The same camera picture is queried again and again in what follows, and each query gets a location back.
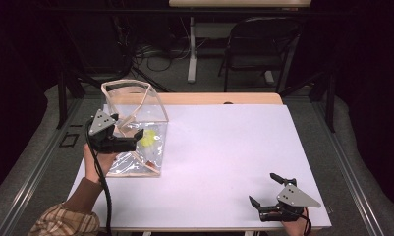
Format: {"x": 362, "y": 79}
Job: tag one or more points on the person's left hand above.
{"x": 96, "y": 164}

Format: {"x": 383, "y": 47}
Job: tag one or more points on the black tape square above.
{"x": 69, "y": 140}

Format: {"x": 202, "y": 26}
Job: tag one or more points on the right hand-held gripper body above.
{"x": 294, "y": 199}

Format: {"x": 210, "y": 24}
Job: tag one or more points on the yellow shuttlecock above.
{"x": 148, "y": 138}

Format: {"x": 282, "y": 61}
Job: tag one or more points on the transparent bag with beige trim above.
{"x": 145, "y": 157}

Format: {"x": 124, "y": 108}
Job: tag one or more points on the wooden table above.
{"x": 217, "y": 98}

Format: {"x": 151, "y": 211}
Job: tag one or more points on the table with white legs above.
{"x": 192, "y": 49}

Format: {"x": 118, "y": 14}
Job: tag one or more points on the white table mat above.
{"x": 217, "y": 157}

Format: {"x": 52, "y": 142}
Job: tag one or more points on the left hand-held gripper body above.
{"x": 102, "y": 134}

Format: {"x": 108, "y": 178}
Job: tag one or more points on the black metal stand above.
{"x": 330, "y": 101}
{"x": 62, "y": 98}

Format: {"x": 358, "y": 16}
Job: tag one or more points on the person's right hand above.
{"x": 294, "y": 226}

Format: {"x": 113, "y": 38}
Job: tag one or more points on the metal floor rail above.
{"x": 348, "y": 170}
{"x": 37, "y": 170}

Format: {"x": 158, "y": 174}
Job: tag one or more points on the black folding chair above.
{"x": 260, "y": 42}

